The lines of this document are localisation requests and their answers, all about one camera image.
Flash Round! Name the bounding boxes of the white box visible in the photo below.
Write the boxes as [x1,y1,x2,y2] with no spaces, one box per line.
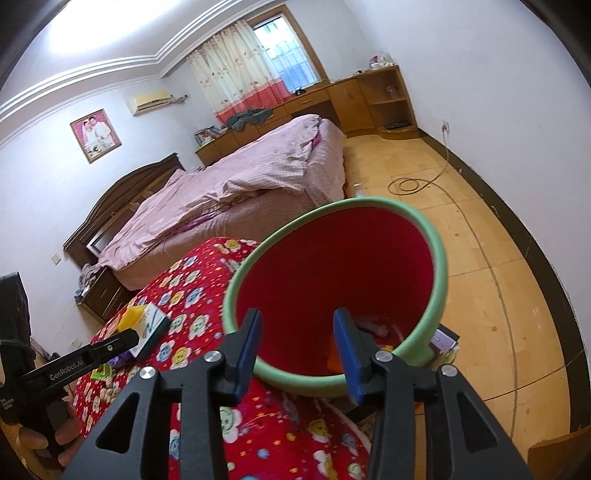
[130,303,170,360]

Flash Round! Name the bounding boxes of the yellow foam net back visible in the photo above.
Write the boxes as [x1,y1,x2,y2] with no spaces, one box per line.
[117,305,146,332]

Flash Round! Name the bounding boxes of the purple plastic wrapper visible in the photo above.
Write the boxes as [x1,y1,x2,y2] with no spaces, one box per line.
[108,350,134,370]

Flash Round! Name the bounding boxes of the red green trash bin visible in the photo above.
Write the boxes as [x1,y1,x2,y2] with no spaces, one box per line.
[222,197,449,397]

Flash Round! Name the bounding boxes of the person's left hand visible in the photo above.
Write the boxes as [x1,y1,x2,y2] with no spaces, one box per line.
[18,402,84,467]

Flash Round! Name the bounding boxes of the red smiley-flower quilt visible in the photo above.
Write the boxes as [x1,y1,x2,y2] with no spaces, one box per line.
[73,237,370,479]

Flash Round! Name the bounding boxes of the dark wood nightstand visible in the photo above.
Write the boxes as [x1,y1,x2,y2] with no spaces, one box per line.
[76,267,133,323]

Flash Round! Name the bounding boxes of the dark wood headboard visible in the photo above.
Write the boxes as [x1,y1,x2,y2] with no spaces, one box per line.
[63,153,183,267]

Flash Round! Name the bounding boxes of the bed mattress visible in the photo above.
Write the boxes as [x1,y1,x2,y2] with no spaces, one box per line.
[109,116,346,290]

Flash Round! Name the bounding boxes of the pink bed quilt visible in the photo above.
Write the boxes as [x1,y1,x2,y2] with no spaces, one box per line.
[98,114,321,270]

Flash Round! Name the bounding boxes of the framed wedding photo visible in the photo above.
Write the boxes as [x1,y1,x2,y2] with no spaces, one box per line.
[70,109,122,163]

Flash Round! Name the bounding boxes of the dark clothes pile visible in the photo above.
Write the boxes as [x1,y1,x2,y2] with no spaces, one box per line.
[225,108,273,131]

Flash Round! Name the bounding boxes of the wooden desk cabinet unit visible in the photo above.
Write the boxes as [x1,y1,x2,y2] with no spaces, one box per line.
[197,66,419,166]

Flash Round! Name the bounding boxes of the floral curtain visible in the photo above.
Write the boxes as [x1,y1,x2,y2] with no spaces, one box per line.
[186,20,291,123]

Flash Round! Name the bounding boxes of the window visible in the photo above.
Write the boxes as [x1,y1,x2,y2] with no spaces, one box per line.
[246,4,329,95]

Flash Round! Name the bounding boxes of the coiled cable on floor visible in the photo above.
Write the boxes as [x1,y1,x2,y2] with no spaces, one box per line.
[386,121,452,197]

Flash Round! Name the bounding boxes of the wall air conditioner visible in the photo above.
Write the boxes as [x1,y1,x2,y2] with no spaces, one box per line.
[126,91,172,116]

